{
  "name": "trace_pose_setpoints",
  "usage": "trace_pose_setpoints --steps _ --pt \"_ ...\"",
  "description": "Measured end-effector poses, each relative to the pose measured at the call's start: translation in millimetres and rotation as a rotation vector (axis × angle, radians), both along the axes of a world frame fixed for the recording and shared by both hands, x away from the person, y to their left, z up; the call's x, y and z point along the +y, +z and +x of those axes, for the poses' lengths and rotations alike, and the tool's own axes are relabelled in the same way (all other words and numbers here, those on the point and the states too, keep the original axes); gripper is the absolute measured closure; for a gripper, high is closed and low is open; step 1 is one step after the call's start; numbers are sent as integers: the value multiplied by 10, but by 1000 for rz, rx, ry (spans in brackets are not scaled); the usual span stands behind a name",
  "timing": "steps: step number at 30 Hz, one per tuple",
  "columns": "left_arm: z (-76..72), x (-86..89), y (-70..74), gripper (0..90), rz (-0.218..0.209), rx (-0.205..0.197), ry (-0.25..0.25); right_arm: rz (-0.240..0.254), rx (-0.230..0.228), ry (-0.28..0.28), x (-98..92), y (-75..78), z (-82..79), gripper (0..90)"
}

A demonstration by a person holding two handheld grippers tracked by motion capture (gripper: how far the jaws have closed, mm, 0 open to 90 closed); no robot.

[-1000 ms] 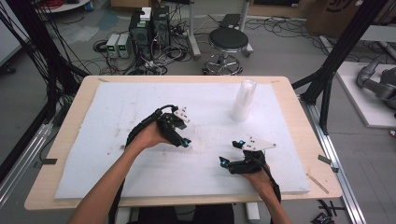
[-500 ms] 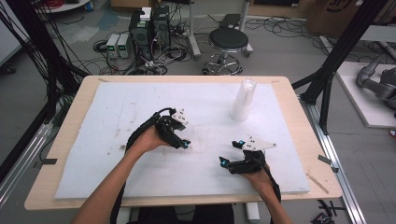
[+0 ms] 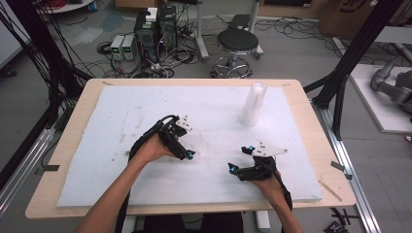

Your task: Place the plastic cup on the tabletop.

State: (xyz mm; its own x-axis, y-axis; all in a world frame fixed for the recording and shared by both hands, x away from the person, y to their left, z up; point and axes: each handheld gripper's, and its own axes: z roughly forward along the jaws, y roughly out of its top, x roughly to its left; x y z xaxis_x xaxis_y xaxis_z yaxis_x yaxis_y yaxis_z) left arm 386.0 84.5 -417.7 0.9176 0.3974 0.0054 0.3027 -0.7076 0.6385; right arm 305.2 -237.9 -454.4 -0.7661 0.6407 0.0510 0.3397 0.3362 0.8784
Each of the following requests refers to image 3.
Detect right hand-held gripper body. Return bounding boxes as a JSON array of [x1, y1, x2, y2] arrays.
[[237, 141, 289, 182]]

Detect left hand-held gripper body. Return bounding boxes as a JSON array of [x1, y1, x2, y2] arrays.
[[157, 115, 194, 159]]

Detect person's left hand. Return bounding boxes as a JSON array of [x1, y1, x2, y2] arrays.
[[133, 132, 178, 166]]

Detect person's right hand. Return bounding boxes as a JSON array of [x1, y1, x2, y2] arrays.
[[249, 172, 288, 205]]

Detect white foam mat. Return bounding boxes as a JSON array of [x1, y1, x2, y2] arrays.
[[56, 84, 324, 208]]

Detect stack of clear plastic cups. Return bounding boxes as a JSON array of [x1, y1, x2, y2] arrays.
[[238, 81, 268, 128]]

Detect white table leg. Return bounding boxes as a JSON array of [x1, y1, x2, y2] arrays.
[[123, 215, 139, 233], [255, 210, 272, 233]]

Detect person's dark clothed legs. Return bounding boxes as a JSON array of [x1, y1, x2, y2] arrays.
[[135, 212, 245, 233]]

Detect thin wooden stick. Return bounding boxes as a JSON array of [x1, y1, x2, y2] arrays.
[[318, 179, 344, 203]]

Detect wooden table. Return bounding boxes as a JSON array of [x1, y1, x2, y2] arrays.
[[24, 78, 358, 219]]

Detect black parts on floor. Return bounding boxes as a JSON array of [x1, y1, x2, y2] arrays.
[[323, 207, 361, 233]]

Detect grey power supply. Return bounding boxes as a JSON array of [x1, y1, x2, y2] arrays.
[[121, 34, 136, 62], [110, 34, 125, 61]]

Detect grey metal stand leg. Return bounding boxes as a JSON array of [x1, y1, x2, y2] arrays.
[[247, 0, 265, 60], [193, 0, 211, 62]]

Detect black computer tower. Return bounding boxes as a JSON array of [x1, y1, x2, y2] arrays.
[[157, 5, 179, 50], [133, 11, 160, 65]]

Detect black round stool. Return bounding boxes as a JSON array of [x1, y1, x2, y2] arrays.
[[210, 28, 260, 80]]

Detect white box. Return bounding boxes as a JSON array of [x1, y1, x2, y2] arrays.
[[145, 7, 158, 23]]

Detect black flat device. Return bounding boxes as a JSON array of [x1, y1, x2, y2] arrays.
[[227, 14, 253, 30]]

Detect white board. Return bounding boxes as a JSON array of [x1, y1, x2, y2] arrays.
[[349, 63, 412, 135]]

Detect white round table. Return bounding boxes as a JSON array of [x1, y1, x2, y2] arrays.
[[35, 0, 95, 15]]

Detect cardboard box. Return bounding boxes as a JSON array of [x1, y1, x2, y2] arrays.
[[318, 0, 381, 41]]

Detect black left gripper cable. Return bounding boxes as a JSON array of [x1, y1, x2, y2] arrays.
[[115, 114, 180, 233]]

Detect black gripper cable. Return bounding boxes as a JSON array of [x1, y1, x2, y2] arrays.
[[115, 114, 180, 233], [258, 156, 294, 212]]

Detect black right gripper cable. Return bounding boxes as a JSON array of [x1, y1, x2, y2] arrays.
[[258, 156, 294, 212]]

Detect tangle of floor cables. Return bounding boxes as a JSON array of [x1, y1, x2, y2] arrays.
[[96, 28, 199, 80]]

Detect aluminium rail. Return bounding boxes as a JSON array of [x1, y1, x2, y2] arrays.
[[310, 99, 384, 233], [0, 127, 56, 217]]

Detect black floor cables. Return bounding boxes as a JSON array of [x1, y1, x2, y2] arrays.
[[255, 16, 338, 50]]

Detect black metal frame post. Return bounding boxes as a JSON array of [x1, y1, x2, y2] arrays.
[[0, 0, 94, 192], [303, 0, 406, 141]]

